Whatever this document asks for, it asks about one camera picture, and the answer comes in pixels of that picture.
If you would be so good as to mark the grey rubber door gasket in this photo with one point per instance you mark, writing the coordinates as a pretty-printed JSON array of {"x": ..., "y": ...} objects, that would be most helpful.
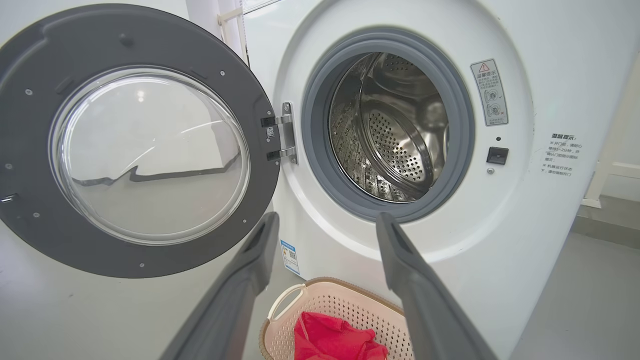
[{"x": 315, "y": 140}]

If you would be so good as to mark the white railing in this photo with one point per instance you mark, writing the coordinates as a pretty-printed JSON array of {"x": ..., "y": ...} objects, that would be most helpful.
[{"x": 232, "y": 30}]

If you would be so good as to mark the round black glass washer door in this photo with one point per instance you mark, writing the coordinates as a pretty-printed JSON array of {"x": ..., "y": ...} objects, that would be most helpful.
[{"x": 30, "y": 125}]

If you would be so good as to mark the black door latch socket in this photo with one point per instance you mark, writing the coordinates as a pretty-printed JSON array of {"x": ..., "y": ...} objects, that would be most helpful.
[{"x": 497, "y": 155}]

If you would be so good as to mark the blue energy label sticker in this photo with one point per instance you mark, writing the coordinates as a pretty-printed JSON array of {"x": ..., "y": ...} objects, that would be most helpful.
[{"x": 290, "y": 257}]

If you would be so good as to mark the metal door hinge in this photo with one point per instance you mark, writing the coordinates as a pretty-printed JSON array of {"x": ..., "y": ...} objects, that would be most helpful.
[{"x": 287, "y": 135}]

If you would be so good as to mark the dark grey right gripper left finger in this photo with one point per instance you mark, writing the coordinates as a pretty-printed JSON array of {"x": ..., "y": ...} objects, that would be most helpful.
[{"x": 235, "y": 310}]

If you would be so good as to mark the printed text notice on washer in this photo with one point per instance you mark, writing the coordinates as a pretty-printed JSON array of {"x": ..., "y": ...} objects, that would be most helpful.
[{"x": 562, "y": 154}]

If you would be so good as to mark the red and white garment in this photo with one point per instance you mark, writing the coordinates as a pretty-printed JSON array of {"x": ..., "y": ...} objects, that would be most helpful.
[{"x": 335, "y": 337}]

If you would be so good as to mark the perforated steel washer drum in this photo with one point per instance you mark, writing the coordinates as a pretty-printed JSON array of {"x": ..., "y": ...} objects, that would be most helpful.
[{"x": 395, "y": 135}]

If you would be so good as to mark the white front-loading washing machine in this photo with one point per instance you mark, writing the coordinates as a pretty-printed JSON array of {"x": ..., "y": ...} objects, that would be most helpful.
[{"x": 525, "y": 225}]

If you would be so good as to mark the grey warning sticker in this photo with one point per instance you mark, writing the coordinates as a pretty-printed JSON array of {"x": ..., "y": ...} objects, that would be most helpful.
[{"x": 490, "y": 92}]

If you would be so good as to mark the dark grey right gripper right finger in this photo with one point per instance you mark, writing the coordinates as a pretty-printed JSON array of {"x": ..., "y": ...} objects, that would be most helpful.
[{"x": 430, "y": 320}]

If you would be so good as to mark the cream basket with brown rim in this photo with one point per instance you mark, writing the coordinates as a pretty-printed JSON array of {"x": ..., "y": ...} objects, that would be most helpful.
[{"x": 345, "y": 305}]

